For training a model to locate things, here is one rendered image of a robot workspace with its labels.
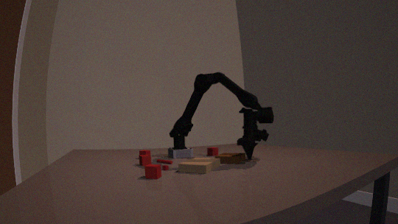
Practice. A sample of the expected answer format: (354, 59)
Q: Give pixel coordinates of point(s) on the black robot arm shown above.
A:
(202, 84)

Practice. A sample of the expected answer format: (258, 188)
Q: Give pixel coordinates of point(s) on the red square block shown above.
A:
(144, 152)
(212, 151)
(153, 171)
(144, 160)

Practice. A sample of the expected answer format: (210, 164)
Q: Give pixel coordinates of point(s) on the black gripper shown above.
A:
(248, 140)

